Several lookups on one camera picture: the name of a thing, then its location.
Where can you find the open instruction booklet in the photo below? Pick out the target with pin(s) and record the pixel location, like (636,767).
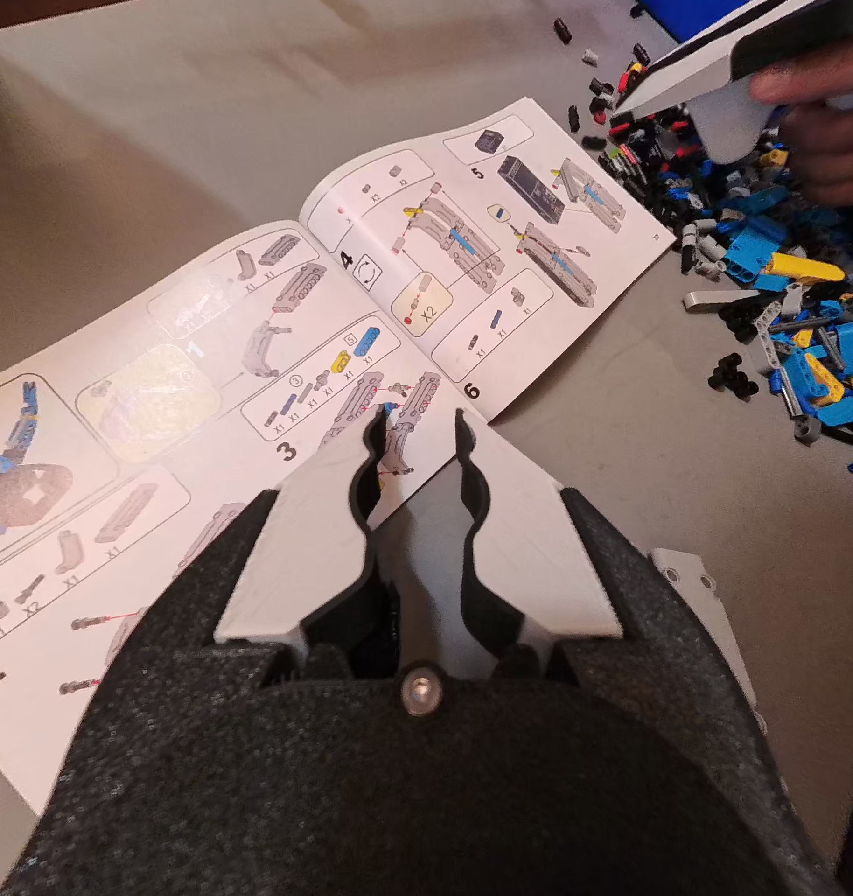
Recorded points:
(188,350)

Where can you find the blue storage bin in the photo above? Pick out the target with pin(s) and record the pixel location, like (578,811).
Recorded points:
(685,17)

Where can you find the grey hinged toy assembly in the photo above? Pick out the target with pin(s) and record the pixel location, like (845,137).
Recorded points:
(706,616)

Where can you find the pile of toy bricks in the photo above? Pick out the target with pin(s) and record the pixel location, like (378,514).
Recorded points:
(783,280)

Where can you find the person's right hand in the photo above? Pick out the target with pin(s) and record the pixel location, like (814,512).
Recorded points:
(832,140)

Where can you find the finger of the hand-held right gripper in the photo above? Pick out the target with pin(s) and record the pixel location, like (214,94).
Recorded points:
(678,70)

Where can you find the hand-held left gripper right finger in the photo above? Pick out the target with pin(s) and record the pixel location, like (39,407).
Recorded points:
(538,553)

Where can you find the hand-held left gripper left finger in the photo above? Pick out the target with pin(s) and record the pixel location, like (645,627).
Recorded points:
(300,553)

